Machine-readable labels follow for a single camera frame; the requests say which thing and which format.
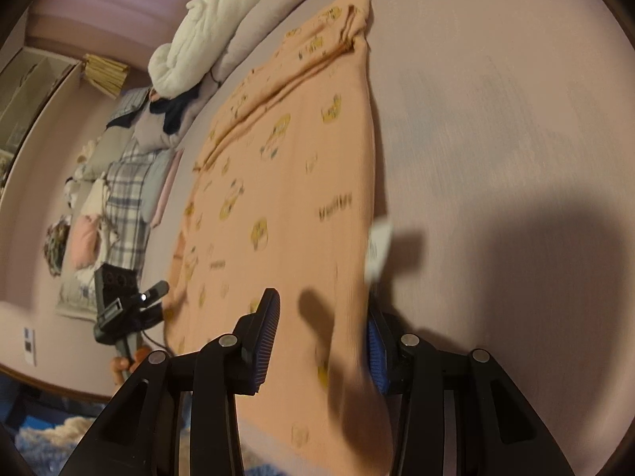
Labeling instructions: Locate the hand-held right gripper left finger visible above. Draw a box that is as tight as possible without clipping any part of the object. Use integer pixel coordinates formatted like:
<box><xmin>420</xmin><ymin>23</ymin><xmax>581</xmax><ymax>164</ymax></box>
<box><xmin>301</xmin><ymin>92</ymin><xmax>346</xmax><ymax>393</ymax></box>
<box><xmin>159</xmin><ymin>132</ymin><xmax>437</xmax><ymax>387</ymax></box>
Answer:
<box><xmin>60</xmin><ymin>288</ymin><xmax>281</xmax><ymax>476</ymax></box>

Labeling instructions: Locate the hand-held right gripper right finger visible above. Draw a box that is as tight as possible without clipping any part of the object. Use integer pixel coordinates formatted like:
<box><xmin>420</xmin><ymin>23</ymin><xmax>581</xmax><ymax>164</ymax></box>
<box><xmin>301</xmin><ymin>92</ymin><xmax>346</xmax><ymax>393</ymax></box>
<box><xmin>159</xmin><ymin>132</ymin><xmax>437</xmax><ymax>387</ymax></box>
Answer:
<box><xmin>366</xmin><ymin>302</ymin><xmax>576</xmax><ymax>476</ymax></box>

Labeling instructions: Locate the orange cartoon print garment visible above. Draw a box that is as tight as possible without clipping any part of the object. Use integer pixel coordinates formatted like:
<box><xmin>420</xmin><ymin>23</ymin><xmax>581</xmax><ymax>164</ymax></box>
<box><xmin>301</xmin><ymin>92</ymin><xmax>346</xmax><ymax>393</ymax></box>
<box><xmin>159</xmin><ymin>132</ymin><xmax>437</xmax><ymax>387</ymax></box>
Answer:
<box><xmin>164</xmin><ymin>0</ymin><xmax>398</xmax><ymax>476</ymax></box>

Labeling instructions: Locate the person's left hand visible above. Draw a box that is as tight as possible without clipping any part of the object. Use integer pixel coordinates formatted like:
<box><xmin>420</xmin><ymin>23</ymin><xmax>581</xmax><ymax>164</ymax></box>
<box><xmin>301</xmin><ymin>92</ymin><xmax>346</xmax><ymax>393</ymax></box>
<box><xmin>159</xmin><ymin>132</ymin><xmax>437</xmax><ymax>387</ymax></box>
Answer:
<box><xmin>110</xmin><ymin>345</ymin><xmax>152</xmax><ymax>388</ymax></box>

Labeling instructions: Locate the pink plush pillow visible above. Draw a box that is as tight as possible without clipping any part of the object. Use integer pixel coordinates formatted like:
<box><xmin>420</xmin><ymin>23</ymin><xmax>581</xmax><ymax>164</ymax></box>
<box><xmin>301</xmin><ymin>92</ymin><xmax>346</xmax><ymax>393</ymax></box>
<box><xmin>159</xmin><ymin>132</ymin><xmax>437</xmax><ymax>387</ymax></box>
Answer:
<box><xmin>72</xmin><ymin>213</ymin><xmax>103</xmax><ymax>271</ymax></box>

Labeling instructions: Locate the floral patterned cloth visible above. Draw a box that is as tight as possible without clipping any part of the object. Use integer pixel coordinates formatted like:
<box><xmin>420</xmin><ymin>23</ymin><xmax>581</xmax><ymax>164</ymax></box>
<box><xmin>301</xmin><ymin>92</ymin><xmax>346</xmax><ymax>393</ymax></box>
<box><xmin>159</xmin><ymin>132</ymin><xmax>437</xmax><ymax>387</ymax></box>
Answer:
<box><xmin>44</xmin><ymin>215</ymin><xmax>73</xmax><ymax>276</ymax></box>

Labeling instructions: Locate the plaid pillow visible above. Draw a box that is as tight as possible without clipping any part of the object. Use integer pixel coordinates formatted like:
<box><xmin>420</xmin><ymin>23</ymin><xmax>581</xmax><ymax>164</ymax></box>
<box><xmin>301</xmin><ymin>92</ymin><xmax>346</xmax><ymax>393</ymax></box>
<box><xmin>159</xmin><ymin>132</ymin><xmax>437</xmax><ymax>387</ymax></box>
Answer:
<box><xmin>102</xmin><ymin>138</ymin><xmax>156</xmax><ymax>279</ymax></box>

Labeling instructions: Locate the grey-blue pillow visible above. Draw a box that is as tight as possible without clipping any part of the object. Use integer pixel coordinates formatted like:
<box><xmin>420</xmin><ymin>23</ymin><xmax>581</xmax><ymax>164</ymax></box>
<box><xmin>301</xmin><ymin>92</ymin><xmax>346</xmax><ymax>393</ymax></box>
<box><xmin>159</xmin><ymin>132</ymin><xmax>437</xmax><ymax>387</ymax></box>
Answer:
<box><xmin>141</xmin><ymin>151</ymin><xmax>175</xmax><ymax>224</ymax></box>

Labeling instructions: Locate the white plush toy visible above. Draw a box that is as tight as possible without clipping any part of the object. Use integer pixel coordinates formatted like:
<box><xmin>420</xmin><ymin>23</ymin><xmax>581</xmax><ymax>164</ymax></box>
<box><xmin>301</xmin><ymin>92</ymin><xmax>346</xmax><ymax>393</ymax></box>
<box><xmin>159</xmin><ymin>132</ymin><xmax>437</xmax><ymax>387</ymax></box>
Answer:
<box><xmin>63</xmin><ymin>176</ymin><xmax>83</xmax><ymax>209</ymax></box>

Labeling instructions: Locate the grey pillow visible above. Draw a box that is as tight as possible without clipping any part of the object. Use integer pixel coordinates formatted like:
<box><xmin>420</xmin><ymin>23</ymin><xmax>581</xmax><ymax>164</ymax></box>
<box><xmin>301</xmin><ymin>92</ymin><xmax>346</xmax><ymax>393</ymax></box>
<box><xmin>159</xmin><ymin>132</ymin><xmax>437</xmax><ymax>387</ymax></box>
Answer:
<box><xmin>82</xmin><ymin>126</ymin><xmax>136</xmax><ymax>182</ymax></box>

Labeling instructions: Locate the blue rug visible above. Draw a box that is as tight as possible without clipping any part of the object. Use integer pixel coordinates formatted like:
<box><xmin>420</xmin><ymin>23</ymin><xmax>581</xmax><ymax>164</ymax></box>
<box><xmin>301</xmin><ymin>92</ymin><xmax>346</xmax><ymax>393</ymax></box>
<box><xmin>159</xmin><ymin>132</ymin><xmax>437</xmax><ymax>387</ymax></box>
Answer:
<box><xmin>0</xmin><ymin>372</ymin><xmax>117</xmax><ymax>476</ymax></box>

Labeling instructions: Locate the dark navy cloth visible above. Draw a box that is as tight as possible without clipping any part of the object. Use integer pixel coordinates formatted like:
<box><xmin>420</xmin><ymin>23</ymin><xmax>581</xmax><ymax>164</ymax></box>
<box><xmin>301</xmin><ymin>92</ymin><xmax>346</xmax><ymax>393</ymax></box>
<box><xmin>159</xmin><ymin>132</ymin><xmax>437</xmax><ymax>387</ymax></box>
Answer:
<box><xmin>149</xmin><ymin>84</ymin><xmax>205</xmax><ymax>136</ymax></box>

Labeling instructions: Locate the blue striped cloth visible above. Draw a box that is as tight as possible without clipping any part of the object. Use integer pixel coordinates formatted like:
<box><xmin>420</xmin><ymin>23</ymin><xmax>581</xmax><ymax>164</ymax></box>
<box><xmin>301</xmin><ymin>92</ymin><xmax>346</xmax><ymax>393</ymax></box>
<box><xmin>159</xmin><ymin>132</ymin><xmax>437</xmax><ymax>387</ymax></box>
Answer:
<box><xmin>106</xmin><ymin>86</ymin><xmax>152</xmax><ymax>129</ymax></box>

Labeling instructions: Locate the bed with lilac sheet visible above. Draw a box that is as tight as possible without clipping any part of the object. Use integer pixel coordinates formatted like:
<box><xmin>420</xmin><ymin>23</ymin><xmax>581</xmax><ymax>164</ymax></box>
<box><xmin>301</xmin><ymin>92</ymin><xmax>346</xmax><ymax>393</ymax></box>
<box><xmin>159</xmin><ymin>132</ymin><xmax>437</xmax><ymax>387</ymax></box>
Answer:
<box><xmin>139</xmin><ymin>0</ymin><xmax>635</xmax><ymax>476</ymax></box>

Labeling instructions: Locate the white fluffy blanket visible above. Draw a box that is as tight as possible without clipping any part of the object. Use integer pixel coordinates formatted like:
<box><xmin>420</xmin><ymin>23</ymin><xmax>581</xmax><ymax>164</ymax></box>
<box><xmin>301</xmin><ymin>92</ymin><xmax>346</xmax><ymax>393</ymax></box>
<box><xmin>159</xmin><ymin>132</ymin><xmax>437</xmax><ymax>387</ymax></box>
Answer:
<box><xmin>148</xmin><ymin>0</ymin><xmax>294</xmax><ymax>100</ymax></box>

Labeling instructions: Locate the lilac duvet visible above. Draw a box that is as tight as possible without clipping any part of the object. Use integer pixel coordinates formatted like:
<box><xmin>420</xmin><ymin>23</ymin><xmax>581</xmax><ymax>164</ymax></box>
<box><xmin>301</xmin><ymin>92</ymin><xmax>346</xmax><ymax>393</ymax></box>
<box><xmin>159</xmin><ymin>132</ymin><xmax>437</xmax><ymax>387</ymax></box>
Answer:
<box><xmin>131</xmin><ymin>0</ymin><xmax>359</xmax><ymax>152</ymax></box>

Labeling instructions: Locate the white wall socket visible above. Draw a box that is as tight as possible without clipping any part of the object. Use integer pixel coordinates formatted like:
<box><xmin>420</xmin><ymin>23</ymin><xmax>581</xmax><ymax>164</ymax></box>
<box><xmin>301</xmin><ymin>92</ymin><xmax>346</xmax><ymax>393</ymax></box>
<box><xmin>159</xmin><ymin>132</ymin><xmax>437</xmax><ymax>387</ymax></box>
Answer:
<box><xmin>22</xmin><ymin>327</ymin><xmax>38</xmax><ymax>367</ymax></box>

